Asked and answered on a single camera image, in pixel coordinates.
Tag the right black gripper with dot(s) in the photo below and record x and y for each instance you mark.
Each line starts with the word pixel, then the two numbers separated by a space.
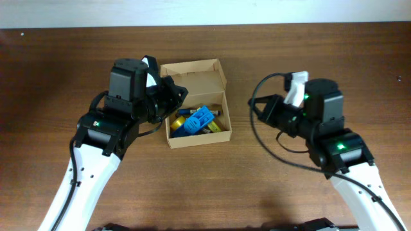
pixel 269 113

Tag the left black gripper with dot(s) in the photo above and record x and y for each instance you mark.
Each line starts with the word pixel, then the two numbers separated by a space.
pixel 174 98

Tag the blue whiteboard marker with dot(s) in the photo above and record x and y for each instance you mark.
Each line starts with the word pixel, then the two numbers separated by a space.
pixel 183 112

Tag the yellow adhesive tape roll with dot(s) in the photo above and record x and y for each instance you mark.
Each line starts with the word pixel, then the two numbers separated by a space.
pixel 177 123

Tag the brown cardboard box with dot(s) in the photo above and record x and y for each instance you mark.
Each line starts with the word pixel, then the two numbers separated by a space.
pixel 206 85

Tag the blue plastic eraser block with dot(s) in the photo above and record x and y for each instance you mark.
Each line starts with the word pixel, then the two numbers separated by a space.
pixel 194 123

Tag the yellow highlighter pen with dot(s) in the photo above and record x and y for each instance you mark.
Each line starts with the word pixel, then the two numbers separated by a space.
pixel 214 127

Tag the black whiteboard marker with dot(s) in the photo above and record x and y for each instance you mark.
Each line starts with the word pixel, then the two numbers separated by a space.
pixel 205 130

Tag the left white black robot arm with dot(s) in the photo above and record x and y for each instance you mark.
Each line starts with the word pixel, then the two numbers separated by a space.
pixel 96 150

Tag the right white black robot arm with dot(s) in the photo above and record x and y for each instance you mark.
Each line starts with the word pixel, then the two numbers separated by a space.
pixel 337 152

